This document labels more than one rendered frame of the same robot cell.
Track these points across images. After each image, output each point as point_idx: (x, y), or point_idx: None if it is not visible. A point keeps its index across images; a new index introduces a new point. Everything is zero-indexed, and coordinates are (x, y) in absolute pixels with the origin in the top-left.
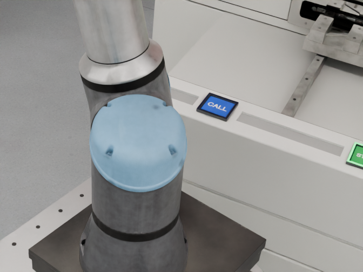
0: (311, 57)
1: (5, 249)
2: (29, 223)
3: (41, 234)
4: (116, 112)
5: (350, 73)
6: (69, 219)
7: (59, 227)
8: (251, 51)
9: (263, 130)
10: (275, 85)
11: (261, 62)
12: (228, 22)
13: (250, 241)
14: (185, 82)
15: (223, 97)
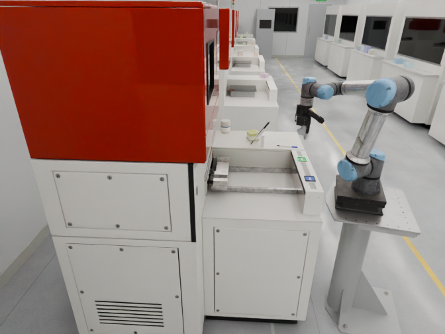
0: (221, 193)
1: (380, 224)
2: (367, 223)
3: (367, 220)
4: (375, 153)
5: None
6: (370, 199)
7: (374, 200)
8: (229, 205)
9: (309, 171)
10: (248, 197)
11: (236, 201)
12: (210, 214)
13: (340, 175)
14: (304, 185)
15: (304, 177)
